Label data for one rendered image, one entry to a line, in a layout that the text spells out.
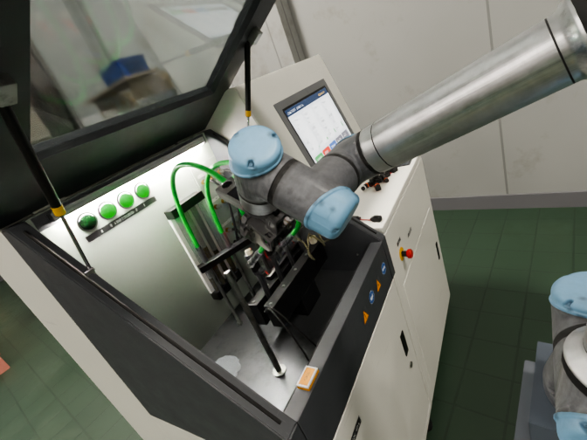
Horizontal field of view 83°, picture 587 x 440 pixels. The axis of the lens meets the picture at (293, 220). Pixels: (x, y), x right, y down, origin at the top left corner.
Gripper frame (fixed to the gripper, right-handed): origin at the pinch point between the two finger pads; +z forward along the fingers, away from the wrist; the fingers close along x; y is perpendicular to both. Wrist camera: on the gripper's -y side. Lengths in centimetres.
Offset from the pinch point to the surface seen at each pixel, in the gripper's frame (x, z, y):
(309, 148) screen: 47, 35, -23
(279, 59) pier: 162, 135, -148
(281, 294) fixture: -3.4, 26.6, 8.9
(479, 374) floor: 42, 100, 92
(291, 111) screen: 51, 28, -36
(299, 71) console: 72, 31, -50
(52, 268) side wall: -36.0, -1.7, -26.8
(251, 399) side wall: -25.8, 1.3, 22.1
